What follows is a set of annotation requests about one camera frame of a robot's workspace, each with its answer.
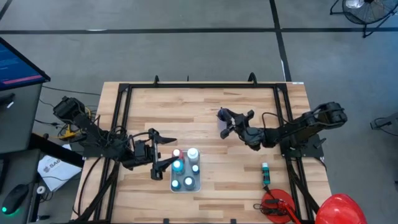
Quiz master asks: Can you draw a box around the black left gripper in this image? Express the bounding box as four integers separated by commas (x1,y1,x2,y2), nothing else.
123,128,180,172

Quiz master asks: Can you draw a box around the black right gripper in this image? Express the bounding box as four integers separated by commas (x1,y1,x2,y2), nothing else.
218,108,266,152

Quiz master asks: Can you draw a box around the lilac plastic cup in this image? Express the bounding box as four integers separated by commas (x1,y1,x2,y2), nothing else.
216,108,231,132

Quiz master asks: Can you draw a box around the red paint bottle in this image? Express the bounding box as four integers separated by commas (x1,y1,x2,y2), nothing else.
172,148,185,162

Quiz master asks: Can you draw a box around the large turquoise paint bottle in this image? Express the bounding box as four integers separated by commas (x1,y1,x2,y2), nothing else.
172,159,186,175

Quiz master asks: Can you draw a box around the large white paint bottle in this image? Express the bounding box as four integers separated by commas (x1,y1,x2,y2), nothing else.
187,147,200,164

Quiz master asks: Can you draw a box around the dark grey paint bottle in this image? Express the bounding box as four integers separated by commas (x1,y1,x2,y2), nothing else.
183,175,196,190

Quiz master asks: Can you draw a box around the white plastic bin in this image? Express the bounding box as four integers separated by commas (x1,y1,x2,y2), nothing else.
169,148,201,194

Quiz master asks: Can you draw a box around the small green paint bottle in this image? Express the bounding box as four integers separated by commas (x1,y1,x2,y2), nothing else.
261,162,272,186

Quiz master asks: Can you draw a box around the black side desk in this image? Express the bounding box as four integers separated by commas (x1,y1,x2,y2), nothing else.
0,133,85,224

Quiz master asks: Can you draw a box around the white printed paper bag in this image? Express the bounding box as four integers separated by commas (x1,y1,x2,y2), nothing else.
37,143,83,192

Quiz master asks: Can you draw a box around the red hard hat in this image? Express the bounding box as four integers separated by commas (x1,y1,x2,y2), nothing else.
315,193,368,224

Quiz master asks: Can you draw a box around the grey computer desk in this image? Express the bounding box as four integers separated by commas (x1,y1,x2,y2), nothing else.
0,83,44,155

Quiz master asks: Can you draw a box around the black computer mouse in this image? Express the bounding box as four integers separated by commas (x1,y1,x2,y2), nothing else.
1,184,29,215

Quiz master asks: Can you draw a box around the computer monitor blue screen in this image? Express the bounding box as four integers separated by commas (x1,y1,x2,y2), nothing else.
0,36,52,91

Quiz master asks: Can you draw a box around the black floor fan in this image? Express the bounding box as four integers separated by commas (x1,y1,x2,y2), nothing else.
329,0,398,39

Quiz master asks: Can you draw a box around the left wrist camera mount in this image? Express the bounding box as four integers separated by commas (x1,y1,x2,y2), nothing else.
150,169,164,182

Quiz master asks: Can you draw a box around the black lamp power cable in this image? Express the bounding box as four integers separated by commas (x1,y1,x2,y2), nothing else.
253,183,282,217

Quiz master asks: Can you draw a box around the yellow cable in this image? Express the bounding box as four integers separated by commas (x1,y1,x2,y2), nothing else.
58,107,93,141

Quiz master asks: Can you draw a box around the black floor cable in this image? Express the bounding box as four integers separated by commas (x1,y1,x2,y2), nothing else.
42,85,102,96

